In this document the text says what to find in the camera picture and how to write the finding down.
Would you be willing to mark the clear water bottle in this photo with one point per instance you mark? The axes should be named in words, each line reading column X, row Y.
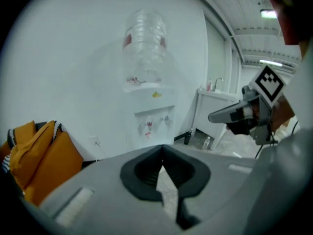
column 145, row 45

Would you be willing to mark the person's red shirt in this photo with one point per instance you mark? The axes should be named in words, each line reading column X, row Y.
column 296, row 26

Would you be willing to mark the orange sofa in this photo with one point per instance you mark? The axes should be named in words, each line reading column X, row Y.
column 61, row 160

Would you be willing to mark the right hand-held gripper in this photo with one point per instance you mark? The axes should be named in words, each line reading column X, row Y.
column 269, row 82

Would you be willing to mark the person's right forearm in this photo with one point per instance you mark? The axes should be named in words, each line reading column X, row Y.
column 283, row 114

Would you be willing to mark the white water dispenser cabinet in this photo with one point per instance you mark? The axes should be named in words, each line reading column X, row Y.
column 154, row 106

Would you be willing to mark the white sink cabinet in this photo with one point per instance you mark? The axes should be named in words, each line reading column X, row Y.
column 207, row 114

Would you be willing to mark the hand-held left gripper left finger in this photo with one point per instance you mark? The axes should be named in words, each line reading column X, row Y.
column 110, row 204

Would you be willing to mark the white wall socket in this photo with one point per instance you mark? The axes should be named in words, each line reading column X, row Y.
column 95, row 141

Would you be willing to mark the small clear bottle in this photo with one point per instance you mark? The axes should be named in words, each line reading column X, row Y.
column 192, row 131

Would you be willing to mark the black bottle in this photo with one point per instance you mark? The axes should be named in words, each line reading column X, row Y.
column 187, row 138

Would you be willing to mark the white bottle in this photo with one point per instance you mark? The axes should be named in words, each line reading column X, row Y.
column 206, row 143

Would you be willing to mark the metal faucet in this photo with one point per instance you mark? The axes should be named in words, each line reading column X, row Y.
column 218, row 81

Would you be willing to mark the large orange cushion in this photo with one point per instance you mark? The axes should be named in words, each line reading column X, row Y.
column 34, row 155

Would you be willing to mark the ceiling light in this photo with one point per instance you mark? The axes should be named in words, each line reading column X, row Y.
column 268, row 13
column 274, row 62

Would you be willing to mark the red soap bottle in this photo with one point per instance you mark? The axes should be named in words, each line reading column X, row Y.
column 209, row 85

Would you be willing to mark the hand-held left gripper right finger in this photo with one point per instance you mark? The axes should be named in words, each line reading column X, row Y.
column 220, row 192

